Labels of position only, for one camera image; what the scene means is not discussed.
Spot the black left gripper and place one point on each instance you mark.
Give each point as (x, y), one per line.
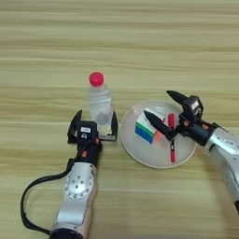
(88, 152)

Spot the multicolour puzzle cube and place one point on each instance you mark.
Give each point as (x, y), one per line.
(143, 130)

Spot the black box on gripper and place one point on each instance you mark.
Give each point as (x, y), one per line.
(193, 107)
(86, 130)

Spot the clear bottle with red cap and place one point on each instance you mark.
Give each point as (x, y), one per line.
(99, 102)

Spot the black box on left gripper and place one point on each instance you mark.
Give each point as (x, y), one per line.
(86, 130)

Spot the red marker pen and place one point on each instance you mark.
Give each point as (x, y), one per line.
(172, 152)

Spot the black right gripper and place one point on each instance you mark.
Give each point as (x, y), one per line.
(197, 130)

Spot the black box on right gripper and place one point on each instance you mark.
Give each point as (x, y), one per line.
(193, 107)

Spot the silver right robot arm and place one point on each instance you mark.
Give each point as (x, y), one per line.
(227, 155)

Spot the round white plate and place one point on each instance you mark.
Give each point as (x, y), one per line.
(149, 154)

